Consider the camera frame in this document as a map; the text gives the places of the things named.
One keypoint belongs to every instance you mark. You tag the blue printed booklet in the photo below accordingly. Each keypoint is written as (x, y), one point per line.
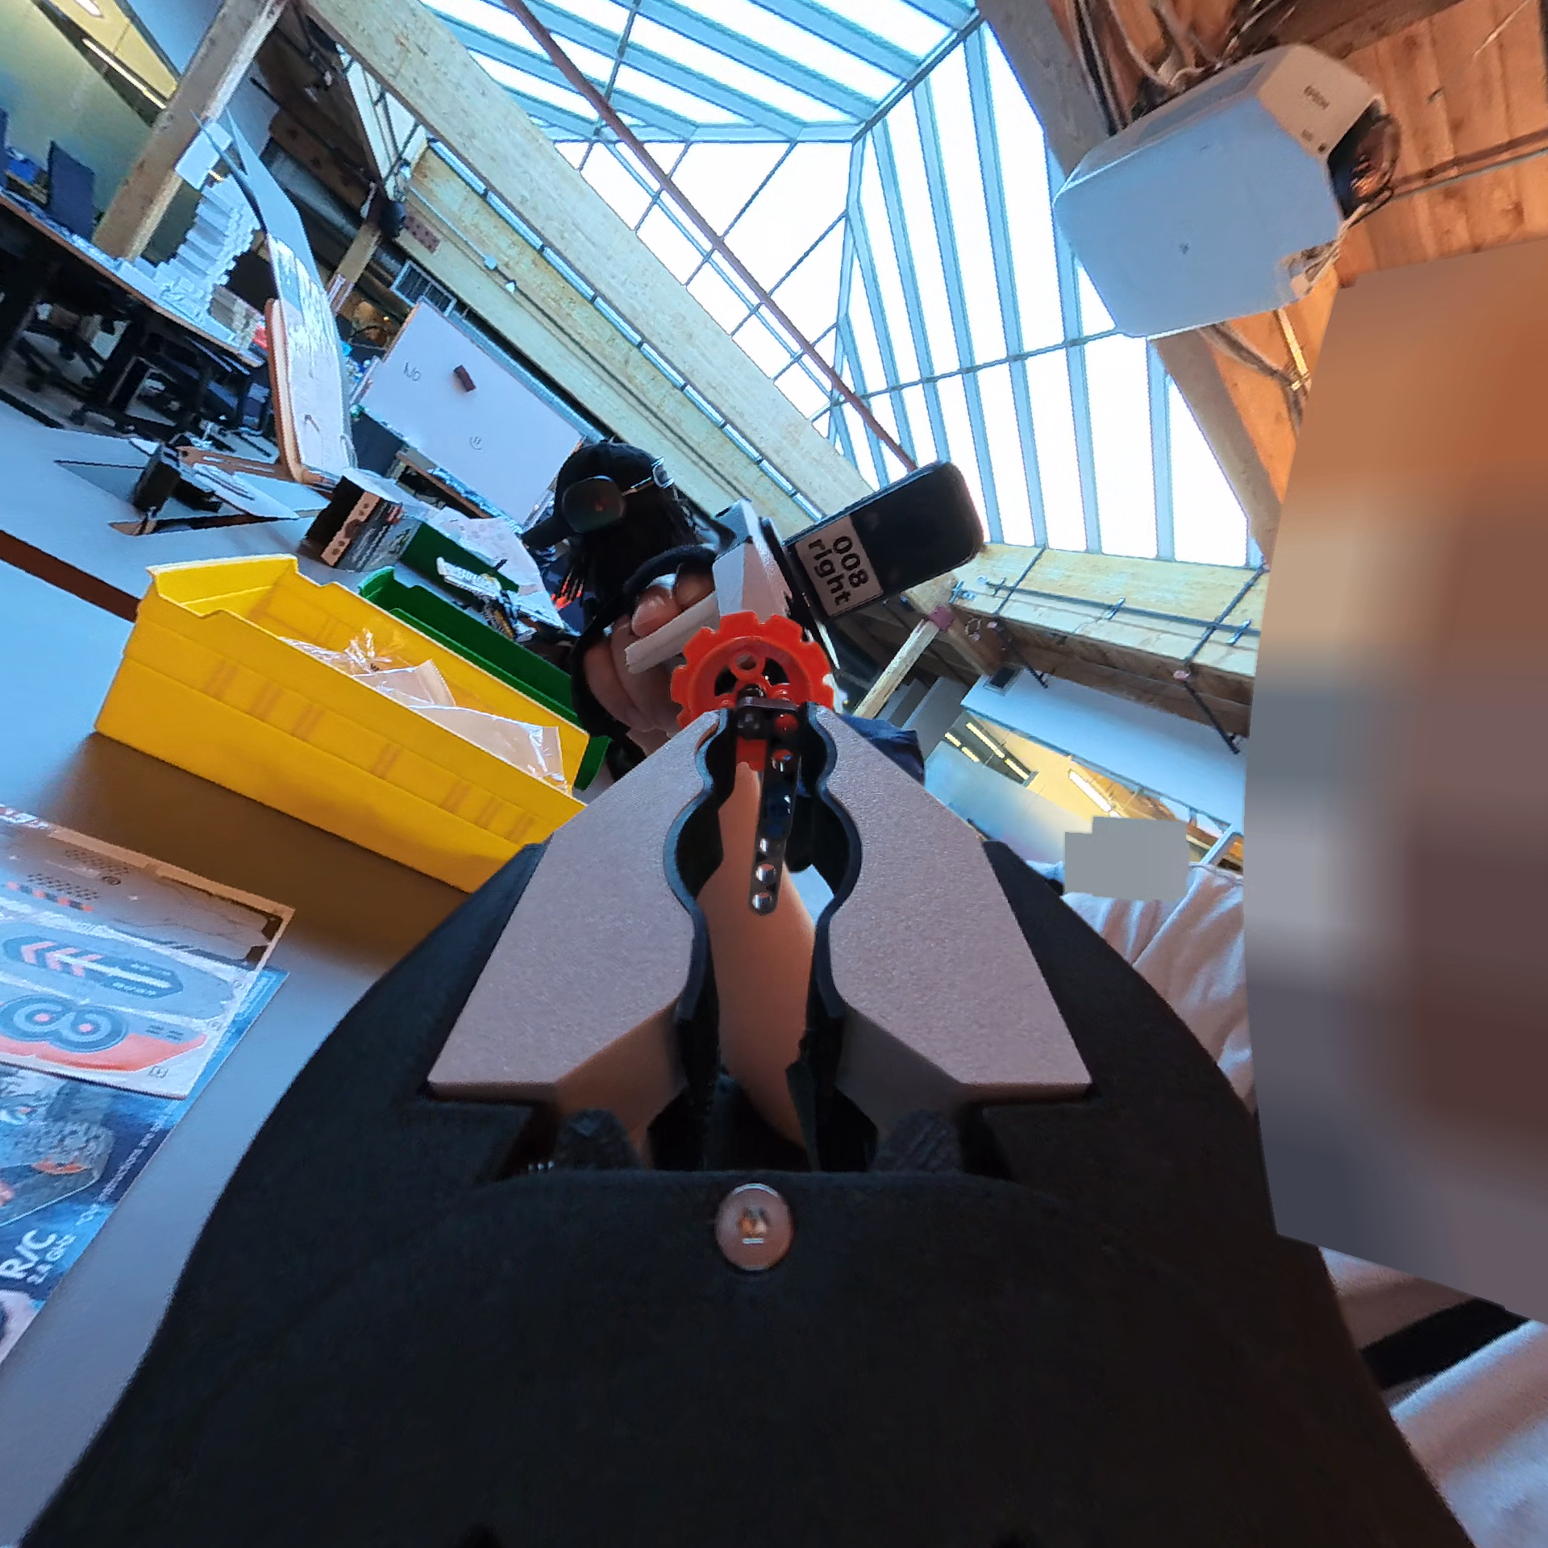
(71, 1161)

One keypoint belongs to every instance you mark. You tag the yellow plastic bin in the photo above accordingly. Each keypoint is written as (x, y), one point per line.
(302, 750)

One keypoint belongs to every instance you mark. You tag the white whiteboard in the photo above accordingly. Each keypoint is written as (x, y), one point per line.
(482, 423)

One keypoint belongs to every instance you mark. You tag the wooden display board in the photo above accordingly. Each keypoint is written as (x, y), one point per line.
(308, 363)

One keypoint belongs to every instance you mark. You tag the grey sticker sheet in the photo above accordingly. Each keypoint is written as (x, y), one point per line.
(120, 919)

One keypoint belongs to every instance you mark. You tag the small black cardboard box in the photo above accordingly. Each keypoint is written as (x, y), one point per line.
(362, 526)

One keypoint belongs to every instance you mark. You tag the person's white shirt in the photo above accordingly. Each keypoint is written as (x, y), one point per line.
(1185, 967)

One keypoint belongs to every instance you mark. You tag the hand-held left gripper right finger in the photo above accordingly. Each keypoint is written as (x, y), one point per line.
(955, 967)

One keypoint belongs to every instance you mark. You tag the orange toy gear wheel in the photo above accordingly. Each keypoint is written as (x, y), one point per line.
(695, 690)

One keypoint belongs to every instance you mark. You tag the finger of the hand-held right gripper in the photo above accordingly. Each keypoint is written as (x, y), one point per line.
(755, 568)

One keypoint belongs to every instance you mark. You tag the person's right hand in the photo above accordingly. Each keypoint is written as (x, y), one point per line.
(652, 696)

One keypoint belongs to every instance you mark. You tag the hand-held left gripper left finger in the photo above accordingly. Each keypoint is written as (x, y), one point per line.
(579, 956)

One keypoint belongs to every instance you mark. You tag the grey desk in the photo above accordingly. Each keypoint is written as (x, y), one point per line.
(339, 919)

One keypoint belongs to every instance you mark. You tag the clear plastic bag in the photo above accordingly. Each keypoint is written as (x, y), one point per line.
(482, 725)

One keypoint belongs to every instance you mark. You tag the grey toy brick assembly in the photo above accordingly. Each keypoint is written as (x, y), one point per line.
(769, 865)

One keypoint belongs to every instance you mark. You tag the white ceiling projector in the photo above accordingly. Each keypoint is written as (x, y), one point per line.
(1208, 194)

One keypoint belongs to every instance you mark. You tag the green plastic bin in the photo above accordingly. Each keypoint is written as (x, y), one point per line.
(441, 557)
(507, 659)

